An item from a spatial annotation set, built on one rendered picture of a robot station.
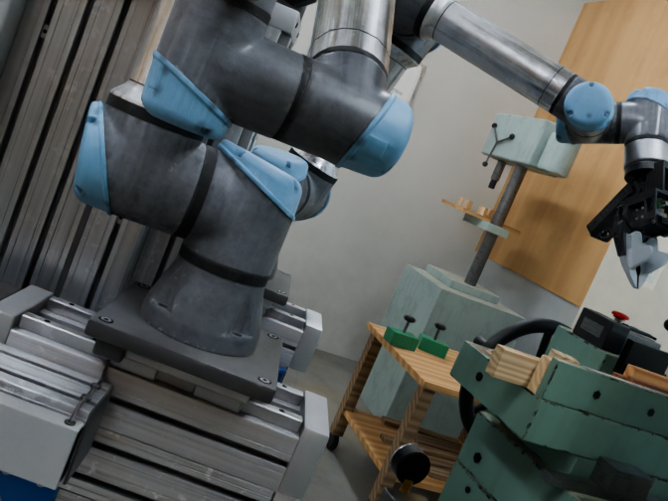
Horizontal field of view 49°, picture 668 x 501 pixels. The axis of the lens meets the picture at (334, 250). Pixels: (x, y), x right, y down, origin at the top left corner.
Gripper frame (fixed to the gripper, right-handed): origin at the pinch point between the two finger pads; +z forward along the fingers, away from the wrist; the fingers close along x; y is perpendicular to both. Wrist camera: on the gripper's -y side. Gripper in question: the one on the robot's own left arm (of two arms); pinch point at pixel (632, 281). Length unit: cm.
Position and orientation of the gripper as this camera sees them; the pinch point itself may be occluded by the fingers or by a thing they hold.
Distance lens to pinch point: 131.9
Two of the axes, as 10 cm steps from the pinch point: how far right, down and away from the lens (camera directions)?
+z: -1.8, 9.2, -3.5
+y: 4.6, -2.4, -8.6
